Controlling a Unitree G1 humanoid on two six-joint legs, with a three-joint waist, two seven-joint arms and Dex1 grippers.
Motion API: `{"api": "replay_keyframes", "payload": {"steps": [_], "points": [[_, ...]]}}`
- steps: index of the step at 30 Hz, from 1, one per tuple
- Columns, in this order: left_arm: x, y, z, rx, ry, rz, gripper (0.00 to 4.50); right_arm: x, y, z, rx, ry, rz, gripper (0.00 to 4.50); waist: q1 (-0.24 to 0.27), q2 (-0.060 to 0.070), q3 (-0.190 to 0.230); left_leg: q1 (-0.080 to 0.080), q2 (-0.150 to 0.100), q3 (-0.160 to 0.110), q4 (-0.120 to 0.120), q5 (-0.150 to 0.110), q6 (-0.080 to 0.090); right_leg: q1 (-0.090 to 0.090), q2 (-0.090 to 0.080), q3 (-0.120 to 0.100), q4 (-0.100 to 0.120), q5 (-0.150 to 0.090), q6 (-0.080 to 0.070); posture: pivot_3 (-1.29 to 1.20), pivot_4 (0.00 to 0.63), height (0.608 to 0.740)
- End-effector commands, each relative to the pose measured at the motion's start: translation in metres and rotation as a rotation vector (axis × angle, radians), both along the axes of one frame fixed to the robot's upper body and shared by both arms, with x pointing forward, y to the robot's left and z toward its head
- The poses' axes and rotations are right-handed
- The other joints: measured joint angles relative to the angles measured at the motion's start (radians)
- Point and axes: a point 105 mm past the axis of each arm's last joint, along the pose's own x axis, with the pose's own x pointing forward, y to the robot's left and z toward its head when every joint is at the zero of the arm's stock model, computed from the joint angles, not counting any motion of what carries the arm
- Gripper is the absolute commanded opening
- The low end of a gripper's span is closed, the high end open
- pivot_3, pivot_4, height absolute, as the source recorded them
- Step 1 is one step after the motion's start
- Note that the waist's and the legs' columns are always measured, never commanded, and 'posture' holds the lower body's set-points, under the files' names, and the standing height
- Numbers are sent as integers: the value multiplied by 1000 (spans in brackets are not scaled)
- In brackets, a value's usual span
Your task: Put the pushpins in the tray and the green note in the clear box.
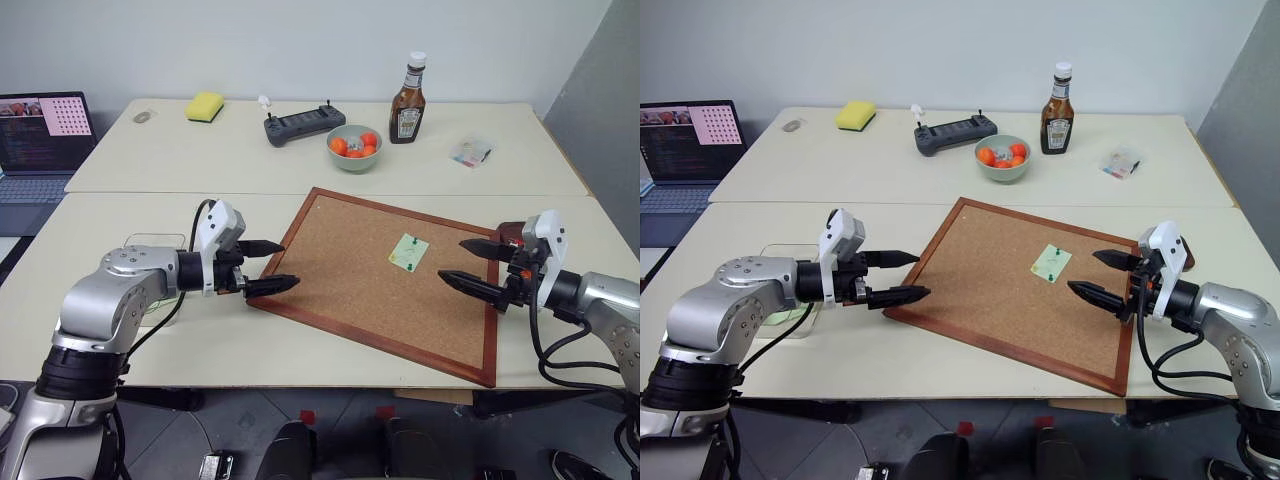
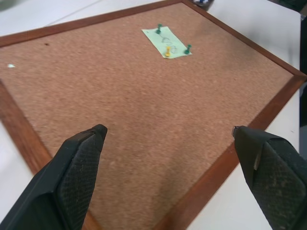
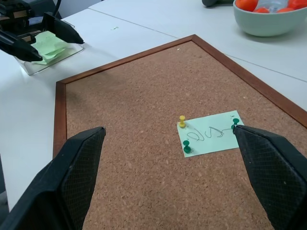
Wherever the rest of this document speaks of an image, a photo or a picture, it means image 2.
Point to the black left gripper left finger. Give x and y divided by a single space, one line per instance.
69 182

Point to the light green paper note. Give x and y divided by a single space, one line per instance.
165 42

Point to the wooden framed cork board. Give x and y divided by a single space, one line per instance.
134 103

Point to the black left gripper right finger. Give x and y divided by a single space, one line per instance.
273 177

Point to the small green paper scrap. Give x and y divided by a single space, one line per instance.
11 65

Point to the dark container with blue items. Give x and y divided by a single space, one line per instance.
203 2

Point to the yellow pushpin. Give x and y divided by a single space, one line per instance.
167 52

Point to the green pushpin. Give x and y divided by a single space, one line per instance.
187 49
158 28

